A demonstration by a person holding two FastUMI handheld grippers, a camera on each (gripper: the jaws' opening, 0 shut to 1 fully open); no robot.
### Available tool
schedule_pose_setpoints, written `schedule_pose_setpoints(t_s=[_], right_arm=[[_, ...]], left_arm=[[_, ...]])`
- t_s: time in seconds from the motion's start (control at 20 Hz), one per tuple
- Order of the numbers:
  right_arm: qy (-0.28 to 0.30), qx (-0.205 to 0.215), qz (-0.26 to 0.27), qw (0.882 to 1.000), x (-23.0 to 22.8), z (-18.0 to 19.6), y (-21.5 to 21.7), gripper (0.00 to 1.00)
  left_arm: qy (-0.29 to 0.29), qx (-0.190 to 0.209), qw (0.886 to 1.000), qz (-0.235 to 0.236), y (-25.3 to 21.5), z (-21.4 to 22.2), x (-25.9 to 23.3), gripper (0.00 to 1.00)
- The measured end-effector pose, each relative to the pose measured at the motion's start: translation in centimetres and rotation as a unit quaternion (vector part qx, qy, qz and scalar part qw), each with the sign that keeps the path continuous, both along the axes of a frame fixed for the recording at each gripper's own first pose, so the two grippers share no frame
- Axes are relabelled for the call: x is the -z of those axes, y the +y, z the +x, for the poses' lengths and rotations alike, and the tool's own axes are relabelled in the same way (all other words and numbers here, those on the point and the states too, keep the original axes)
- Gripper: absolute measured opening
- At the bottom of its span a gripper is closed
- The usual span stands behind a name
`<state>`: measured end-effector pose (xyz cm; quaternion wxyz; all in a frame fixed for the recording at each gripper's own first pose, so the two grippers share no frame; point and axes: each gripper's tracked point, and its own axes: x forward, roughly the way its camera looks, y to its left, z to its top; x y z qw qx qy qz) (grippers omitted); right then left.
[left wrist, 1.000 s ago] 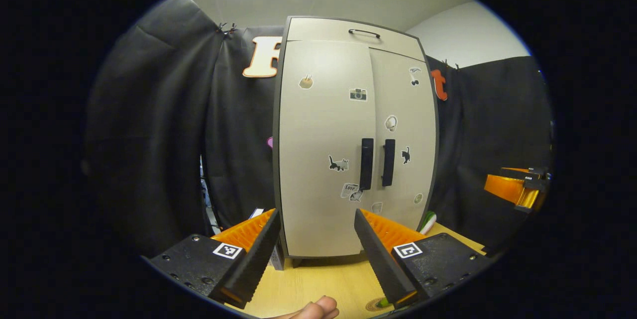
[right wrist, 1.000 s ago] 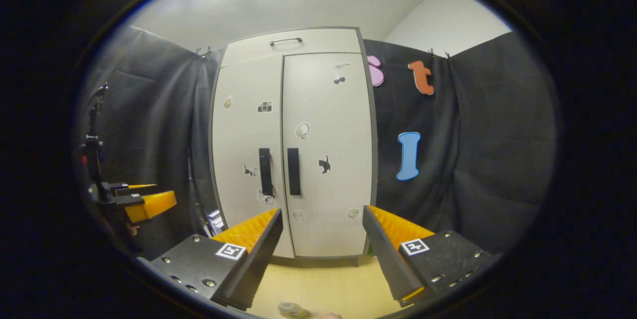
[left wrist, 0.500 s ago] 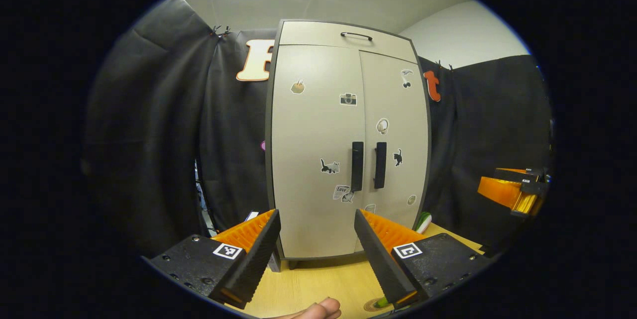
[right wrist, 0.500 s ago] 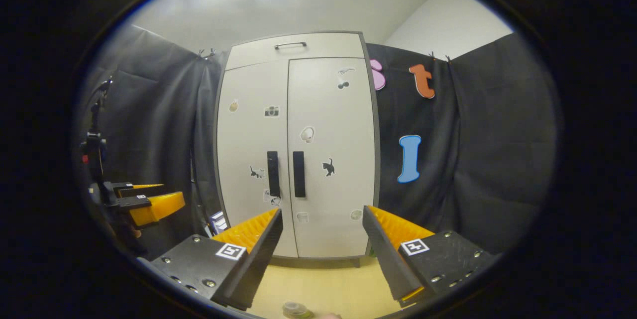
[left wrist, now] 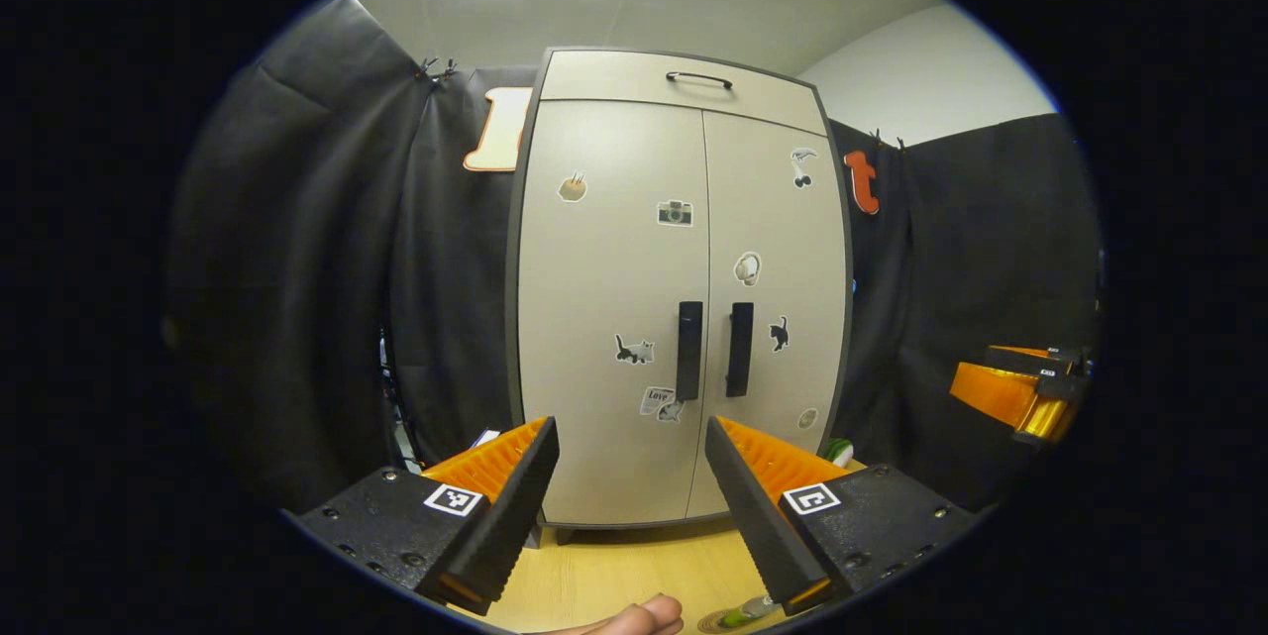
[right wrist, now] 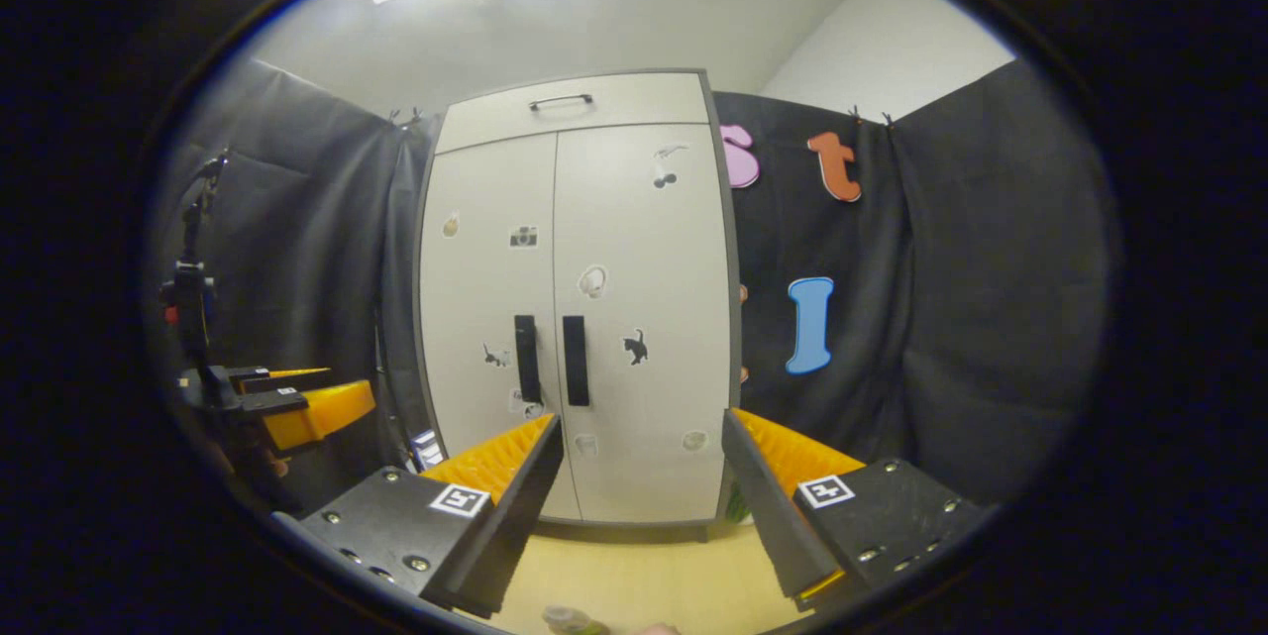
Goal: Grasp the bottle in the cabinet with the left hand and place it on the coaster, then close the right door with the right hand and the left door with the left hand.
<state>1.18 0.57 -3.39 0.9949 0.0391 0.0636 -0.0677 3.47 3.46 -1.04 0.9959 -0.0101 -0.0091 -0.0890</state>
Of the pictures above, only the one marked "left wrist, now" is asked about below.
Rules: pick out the green white object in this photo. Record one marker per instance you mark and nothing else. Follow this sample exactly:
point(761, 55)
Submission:
point(839, 453)

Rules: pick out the white cabinet door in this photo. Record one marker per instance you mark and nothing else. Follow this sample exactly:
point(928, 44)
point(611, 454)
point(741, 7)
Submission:
point(604, 288)
point(792, 249)

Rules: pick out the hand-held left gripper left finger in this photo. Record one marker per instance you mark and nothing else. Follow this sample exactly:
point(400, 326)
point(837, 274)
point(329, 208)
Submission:
point(515, 506)

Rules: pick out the round brown coaster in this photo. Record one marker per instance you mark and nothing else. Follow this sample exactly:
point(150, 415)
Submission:
point(708, 623)

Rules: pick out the green plastic bottle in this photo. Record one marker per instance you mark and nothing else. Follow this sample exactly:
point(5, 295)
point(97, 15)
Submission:
point(753, 610)

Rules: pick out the white cabinet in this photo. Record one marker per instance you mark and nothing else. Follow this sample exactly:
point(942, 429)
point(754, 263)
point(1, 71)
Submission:
point(684, 80)

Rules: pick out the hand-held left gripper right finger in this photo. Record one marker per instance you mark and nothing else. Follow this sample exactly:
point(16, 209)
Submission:
point(758, 521)

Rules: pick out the black backdrop cloth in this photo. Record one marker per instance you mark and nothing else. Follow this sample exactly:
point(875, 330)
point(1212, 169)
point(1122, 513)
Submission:
point(317, 268)

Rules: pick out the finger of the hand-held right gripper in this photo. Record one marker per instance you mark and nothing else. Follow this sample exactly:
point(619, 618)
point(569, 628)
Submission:
point(1030, 360)
point(991, 392)

